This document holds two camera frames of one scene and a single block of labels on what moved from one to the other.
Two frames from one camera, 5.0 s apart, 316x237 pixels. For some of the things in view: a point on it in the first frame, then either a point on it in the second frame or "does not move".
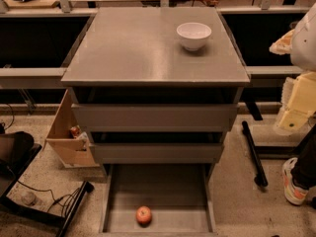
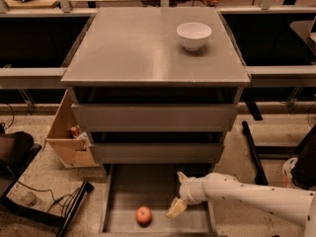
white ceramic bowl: x=193 y=35 does not move
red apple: x=144 y=216 does not move
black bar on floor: x=261 y=178 does not move
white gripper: x=304 y=46 -> x=189 y=192
